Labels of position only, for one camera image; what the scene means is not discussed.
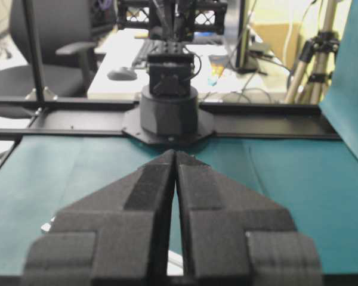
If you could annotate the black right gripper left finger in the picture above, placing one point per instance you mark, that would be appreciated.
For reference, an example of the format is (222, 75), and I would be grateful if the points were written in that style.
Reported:
(117, 235)

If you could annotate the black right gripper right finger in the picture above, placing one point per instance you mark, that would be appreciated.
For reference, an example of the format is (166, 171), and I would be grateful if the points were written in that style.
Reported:
(233, 235)

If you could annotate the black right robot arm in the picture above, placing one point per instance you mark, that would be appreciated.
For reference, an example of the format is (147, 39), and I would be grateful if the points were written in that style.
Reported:
(175, 220)

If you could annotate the black computer mouse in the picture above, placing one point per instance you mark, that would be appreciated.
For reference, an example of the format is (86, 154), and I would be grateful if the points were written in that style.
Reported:
(122, 74)

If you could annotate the black keyboard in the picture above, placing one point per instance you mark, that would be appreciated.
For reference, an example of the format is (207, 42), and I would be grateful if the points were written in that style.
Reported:
(148, 47)

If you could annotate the black office chair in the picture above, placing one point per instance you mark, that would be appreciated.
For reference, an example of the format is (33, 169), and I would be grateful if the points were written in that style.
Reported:
(66, 45)

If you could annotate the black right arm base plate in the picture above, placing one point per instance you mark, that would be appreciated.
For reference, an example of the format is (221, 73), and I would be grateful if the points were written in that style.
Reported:
(165, 127)

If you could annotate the black aluminium frame rail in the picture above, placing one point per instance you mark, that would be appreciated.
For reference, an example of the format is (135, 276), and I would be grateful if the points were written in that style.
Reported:
(76, 117)

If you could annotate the camera tripod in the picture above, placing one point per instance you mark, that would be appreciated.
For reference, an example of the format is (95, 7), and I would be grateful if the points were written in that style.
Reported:
(310, 78)

